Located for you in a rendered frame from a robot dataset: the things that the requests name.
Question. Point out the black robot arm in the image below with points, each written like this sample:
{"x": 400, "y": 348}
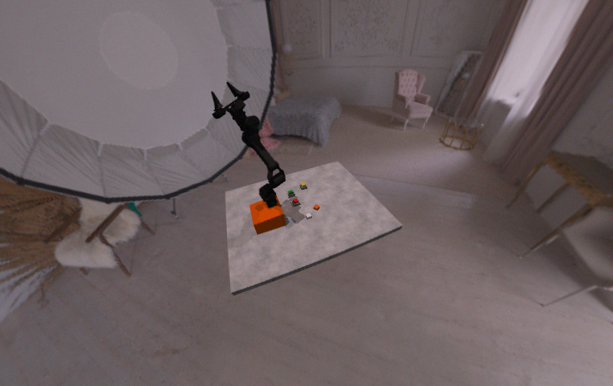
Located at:
{"x": 250, "y": 137}

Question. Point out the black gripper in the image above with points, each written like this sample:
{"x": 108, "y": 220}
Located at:
{"x": 219, "y": 111}

